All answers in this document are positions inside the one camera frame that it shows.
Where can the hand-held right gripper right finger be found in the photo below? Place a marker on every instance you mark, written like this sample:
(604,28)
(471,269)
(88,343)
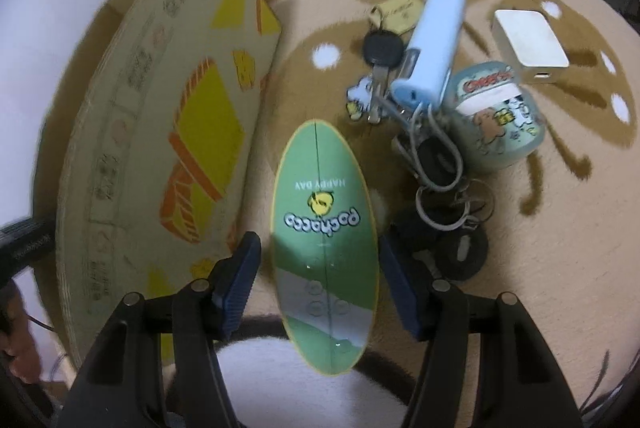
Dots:
(400,288)

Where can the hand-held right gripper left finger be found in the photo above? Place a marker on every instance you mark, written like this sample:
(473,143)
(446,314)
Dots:
(240,280)

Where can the green oval gadget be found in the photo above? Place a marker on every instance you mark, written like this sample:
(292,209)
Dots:
(325,208)

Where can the bunch of keys with rings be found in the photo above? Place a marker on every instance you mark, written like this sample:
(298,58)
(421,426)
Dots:
(440,163)

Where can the brown cardboard box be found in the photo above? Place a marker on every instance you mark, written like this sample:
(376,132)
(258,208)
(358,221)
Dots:
(150,108)

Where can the green cartoon earbuds case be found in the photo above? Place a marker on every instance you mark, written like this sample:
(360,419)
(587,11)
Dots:
(497,123)

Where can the white dog charm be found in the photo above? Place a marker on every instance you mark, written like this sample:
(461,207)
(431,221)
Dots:
(361,98)

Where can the black car key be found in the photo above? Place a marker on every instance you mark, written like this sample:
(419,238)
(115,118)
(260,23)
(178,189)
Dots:
(382,48)

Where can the light blue power bank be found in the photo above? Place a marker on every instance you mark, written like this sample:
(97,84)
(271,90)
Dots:
(432,43)

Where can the white wall charger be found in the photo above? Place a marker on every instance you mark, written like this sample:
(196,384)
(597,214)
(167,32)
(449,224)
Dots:
(530,43)

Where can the yellow key tag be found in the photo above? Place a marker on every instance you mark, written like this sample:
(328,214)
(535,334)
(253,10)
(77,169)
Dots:
(397,11)

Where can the person's left hand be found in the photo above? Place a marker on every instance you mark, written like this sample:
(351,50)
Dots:
(20,333)

